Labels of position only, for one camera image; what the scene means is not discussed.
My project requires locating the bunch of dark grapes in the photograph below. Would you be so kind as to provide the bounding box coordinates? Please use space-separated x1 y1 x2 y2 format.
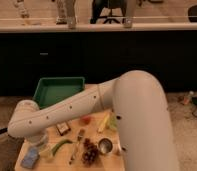
82 138 99 165

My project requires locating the green pepper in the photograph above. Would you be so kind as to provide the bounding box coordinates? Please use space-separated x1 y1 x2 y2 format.
52 139 73 156

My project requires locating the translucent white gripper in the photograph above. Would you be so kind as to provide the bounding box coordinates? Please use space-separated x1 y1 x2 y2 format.
27 131 53 159

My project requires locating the small metal cup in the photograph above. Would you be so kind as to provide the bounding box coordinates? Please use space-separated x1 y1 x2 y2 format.
98 138 113 155

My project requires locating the orange round fruit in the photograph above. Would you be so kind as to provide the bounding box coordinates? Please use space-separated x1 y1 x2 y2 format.
80 115 92 125

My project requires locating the green plastic cup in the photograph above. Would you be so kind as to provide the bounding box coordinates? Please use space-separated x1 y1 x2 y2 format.
108 116 117 131

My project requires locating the yellow banana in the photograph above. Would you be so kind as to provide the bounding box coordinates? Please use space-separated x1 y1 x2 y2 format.
97 114 110 133

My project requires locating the green plastic tray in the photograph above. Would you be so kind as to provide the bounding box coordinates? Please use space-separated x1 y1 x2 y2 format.
33 77 85 109

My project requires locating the black office chair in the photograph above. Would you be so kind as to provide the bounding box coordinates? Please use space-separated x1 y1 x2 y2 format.
90 0 128 25

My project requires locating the blue sponge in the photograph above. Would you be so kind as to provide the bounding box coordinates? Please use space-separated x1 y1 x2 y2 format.
20 147 39 169

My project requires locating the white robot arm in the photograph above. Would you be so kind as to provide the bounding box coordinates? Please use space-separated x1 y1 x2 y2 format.
7 70 180 171

